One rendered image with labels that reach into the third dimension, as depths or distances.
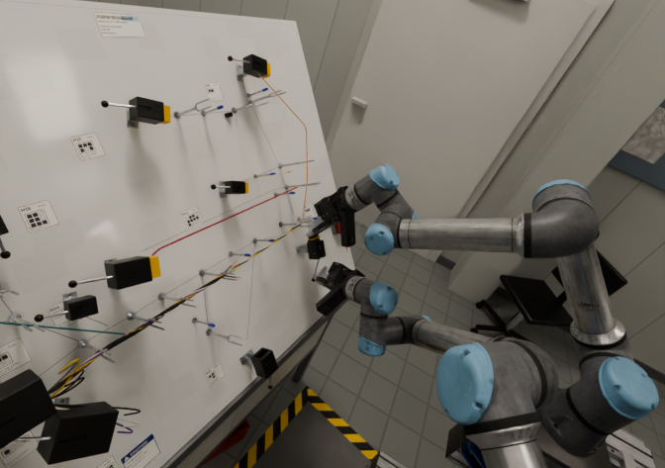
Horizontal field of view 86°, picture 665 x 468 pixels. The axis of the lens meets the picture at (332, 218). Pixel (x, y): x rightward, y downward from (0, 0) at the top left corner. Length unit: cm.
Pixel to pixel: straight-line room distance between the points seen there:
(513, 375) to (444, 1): 244
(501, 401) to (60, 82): 97
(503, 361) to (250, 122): 89
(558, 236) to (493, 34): 208
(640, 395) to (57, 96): 135
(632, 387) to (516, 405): 46
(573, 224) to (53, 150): 102
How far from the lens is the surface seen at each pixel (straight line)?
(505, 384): 67
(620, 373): 108
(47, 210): 87
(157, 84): 101
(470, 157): 292
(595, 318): 110
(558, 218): 84
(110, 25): 101
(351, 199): 102
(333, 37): 307
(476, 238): 84
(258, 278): 112
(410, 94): 287
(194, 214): 99
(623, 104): 266
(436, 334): 95
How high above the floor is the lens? 192
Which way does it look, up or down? 36 degrees down
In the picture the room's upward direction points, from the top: 22 degrees clockwise
